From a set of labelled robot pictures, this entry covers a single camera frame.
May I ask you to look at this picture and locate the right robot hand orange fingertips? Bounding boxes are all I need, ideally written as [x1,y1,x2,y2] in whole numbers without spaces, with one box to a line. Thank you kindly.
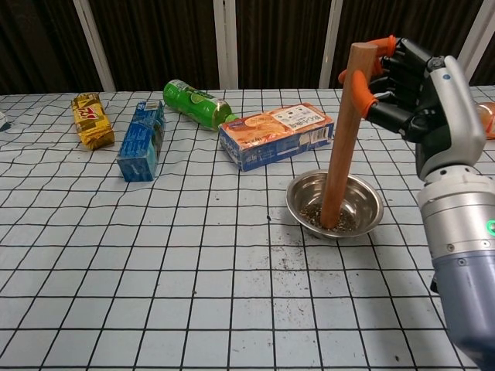
[338,34,486,181]

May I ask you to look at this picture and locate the wooden stick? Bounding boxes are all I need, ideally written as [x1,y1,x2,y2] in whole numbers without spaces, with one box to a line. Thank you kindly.
[320,43,378,230]

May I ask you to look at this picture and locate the stainless steel bowl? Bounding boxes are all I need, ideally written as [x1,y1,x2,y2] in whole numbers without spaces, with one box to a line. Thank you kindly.
[285,168,385,240]

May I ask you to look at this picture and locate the orange plastic bag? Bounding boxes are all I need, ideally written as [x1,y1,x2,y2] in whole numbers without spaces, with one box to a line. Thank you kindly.
[477,101,495,140]

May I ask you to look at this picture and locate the orange blue biscuit box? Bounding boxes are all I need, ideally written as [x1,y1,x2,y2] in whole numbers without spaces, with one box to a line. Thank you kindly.
[218,101,336,172]

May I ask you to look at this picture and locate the green plastic bottle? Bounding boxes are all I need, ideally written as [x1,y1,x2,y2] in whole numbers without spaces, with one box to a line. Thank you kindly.
[162,79,240,131]

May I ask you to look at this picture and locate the white checkered tablecloth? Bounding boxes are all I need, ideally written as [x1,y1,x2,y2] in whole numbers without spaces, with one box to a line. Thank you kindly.
[0,85,495,371]

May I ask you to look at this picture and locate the blue carton box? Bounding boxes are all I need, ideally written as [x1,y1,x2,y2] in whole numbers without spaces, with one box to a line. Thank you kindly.
[116,99,167,182]

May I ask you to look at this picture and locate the gold snack packet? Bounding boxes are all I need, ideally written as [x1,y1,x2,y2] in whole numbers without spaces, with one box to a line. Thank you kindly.
[70,92,116,151]

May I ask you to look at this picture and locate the white frame post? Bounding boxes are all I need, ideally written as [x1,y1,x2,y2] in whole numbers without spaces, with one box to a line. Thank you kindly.
[72,0,116,93]
[456,0,495,87]
[318,0,344,90]
[213,0,240,90]

